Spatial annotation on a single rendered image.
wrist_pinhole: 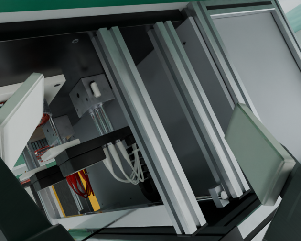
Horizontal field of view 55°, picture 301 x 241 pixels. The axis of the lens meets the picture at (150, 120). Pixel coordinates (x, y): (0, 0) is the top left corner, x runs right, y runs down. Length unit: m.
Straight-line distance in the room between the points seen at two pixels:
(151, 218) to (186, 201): 0.08
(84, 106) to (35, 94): 0.38
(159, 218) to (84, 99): 0.26
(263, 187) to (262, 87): 0.40
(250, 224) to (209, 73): 0.23
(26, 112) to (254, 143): 0.13
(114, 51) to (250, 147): 0.25
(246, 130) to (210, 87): 0.30
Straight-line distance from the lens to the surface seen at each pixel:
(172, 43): 0.46
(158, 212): 0.42
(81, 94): 0.56
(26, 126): 0.17
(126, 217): 0.51
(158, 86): 0.57
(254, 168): 0.18
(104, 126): 0.56
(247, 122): 0.19
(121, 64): 0.38
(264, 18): 0.68
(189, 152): 0.56
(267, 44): 0.64
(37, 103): 0.19
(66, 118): 0.77
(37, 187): 0.76
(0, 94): 0.46
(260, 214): 0.44
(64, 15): 0.38
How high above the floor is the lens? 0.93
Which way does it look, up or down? 5 degrees down
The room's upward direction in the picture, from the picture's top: 156 degrees clockwise
